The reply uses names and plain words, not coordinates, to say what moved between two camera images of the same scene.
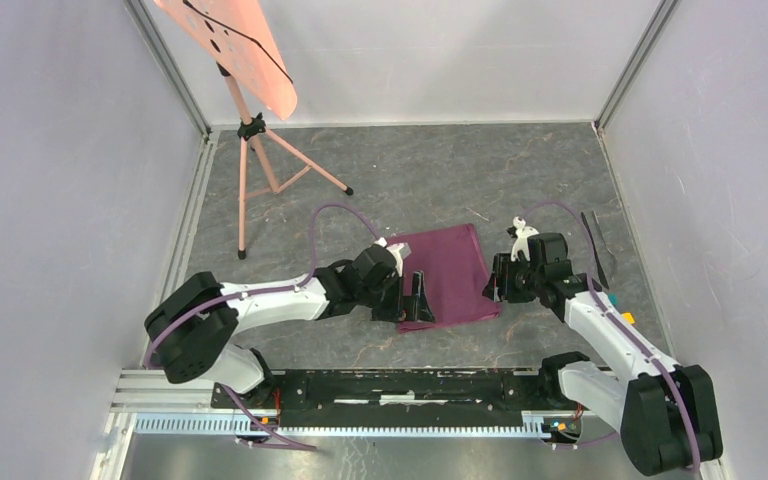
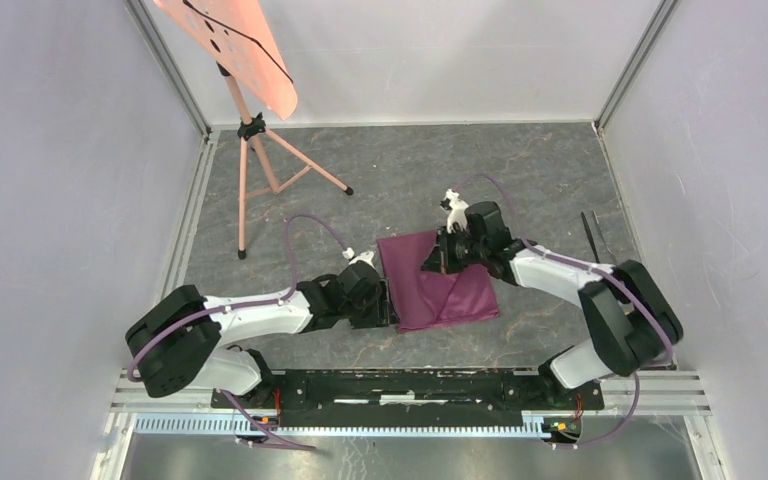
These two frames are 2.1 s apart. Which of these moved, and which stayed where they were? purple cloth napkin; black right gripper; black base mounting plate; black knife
Moved: black right gripper
Stayed: purple cloth napkin; black base mounting plate; black knife
